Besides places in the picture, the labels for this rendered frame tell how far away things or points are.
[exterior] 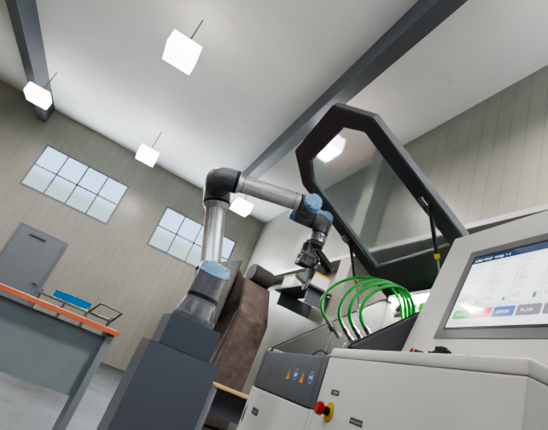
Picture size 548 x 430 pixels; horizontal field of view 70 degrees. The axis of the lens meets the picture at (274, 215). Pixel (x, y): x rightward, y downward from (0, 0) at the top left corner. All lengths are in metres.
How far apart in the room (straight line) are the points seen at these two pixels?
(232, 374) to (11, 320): 4.52
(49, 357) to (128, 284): 8.10
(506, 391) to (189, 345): 0.93
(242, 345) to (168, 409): 5.48
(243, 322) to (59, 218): 6.01
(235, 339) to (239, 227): 5.52
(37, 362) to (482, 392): 2.43
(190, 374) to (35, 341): 1.58
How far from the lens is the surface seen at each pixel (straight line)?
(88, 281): 10.79
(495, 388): 0.80
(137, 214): 11.12
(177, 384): 1.35
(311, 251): 1.72
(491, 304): 1.28
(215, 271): 1.44
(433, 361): 0.92
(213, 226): 1.64
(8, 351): 2.82
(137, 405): 1.34
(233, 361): 6.77
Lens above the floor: 0.79
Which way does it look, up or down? 23 degrees up
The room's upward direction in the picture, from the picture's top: 22 degrees clockwise
